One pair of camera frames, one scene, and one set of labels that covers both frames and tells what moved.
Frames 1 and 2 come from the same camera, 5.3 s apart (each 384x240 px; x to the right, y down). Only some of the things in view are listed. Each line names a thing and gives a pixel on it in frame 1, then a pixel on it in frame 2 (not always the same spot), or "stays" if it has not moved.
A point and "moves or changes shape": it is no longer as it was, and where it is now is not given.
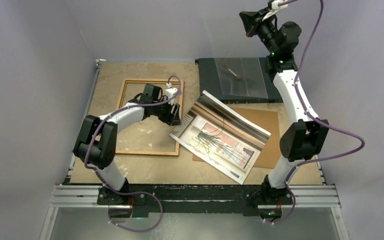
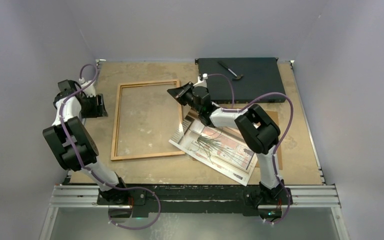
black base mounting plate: [192, 200] stays
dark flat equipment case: [238, 80] stays
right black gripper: [253, 21] to [179, 93]
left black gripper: [171, 118] to [98, 110]
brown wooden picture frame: [180, 108] moves or changes shape
